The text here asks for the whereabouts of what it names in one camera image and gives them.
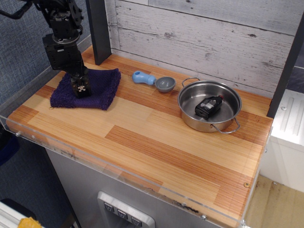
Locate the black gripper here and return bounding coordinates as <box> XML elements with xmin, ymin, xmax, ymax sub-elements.
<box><xmin>42</xmin><ymin>34</ymin><xmax>92</xmax><ymax>98</ymax></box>

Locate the purple towel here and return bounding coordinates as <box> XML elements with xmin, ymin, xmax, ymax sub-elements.
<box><xmin>50</xmin><ymin>68</ymin><xmax>121</xmax><ymax>110</ymax></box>

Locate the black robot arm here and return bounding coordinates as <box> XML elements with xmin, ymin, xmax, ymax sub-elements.
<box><xmin>33</xmin><ymin>0</ymin><xmax>91</xmax><ymax>98</ymax></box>

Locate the blue object at left edge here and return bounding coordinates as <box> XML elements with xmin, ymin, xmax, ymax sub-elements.
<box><xmin>0</xmin><ymin>136</ymin><xmax>19</xmax><ymax>165</ymax></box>

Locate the blue and grey scoop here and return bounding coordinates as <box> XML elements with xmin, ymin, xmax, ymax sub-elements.
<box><xmin>132</xmin><ymin>71</ymin><xmax>176</xmax><ymax>93</ymax></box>

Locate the clear acrylic table guard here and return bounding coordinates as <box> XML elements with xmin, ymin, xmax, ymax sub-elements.
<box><xmin>0</xmin><ymin>38</ymin><xmax>272</xmax><ymax>228</ymax></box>

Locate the silver cabinet with dispenser panel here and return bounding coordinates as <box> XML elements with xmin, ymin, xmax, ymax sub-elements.
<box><xmin>47</xmin><ymin>150</ymin><xmax>247</xmax><ymax>228</ymax></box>

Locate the small black bottle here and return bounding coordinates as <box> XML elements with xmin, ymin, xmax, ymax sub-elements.
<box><xmin>195</xmin><ymin>95</ymin><xmax>224</xmax><ymax>120</ymax></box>

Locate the white aluminium box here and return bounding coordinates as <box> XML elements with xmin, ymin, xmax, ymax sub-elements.
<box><xmin>260</xmin><ymin>90</ymin><xmax>304</xmax><ymax>192</ymax></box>

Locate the dark grey left post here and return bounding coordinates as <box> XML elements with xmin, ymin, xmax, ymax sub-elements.
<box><xmin>86</xmin><ymin>0</ymin><xmax>112</xmax><ymax>65</ymax></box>

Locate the dark grey post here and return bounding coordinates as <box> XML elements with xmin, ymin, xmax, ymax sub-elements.
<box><xmin>267</xmin><ymin>15</ymin><xmax>304</xmax><ymax>118</ymax></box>
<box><xmin>86</xmin><ymin>0</ymin><xmax>112</xmax><ymax>65</ymax></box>

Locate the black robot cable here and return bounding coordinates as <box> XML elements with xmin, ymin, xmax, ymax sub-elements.
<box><xmin>0</xmin><ymin>0</ymin><xmax>36</xmax><ymax>21</ymax></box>

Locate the metal pot with handles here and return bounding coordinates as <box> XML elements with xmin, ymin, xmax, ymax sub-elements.
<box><xmin>178</xmin><ymin>77</ymin><xmax>242</xmax><ymax>134</ymax></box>

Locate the dark grey right post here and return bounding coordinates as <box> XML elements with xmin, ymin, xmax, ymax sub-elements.
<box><xmin>267</xmin><ymin>15</ymin><xmax>304</xmax><ymax>118</ymax></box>

